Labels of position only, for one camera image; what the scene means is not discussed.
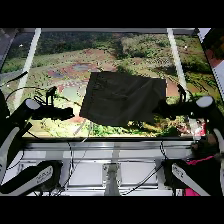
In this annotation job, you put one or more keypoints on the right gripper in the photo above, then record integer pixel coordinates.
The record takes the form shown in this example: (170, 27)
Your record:
(166, 109)

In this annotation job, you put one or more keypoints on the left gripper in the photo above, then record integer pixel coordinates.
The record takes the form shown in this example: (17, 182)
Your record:
(64, 113)

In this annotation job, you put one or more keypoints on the black garment with white stripes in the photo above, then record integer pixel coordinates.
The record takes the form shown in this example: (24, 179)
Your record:
(123, 98)

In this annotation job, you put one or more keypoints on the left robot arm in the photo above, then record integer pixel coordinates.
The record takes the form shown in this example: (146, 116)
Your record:
(20, 116)

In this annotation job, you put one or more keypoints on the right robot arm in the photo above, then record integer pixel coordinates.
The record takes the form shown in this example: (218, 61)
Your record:
(208, 110)

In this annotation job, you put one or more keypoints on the silver frame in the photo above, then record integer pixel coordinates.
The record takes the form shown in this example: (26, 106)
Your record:
(133, 146)

